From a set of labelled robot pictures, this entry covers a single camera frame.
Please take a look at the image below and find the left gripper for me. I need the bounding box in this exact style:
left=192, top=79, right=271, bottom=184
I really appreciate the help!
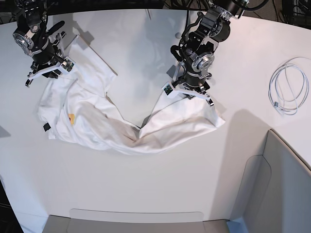
left=169, top=72, right=214, bottom=106

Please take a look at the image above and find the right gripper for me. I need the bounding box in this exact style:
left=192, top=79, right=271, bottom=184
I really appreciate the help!
left=25, top=57, right=65, bottom=87

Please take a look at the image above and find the white t-shirt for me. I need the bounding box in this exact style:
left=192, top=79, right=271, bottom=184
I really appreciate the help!
left=37, top=36, right=225, bottom=155

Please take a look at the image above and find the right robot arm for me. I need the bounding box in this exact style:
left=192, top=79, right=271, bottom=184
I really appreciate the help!
left=12, top=0, right=66, bottom=87

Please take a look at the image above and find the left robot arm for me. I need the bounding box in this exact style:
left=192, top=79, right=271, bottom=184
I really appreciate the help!
left=162, top=0, right=248, bottom=106

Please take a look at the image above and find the beige chair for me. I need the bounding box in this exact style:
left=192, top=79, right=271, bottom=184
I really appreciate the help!
left=43, top=130, right=311, bottom=233

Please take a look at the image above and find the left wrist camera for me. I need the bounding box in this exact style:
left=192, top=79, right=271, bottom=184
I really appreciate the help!
left=162, top=82, right=176, bottom=99

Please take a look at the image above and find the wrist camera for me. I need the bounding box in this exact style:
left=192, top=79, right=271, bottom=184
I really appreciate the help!
left=60, top=56, right=75, bottom=74
left=162, top=82, right=176, bottom=99

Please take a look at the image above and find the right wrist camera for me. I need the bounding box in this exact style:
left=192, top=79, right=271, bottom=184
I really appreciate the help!
left=60, top=56, right=75, bottom=74

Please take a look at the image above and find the white coiled cable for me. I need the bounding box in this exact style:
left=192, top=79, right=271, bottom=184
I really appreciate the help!
left=268, top=57, right=311, bottom=116

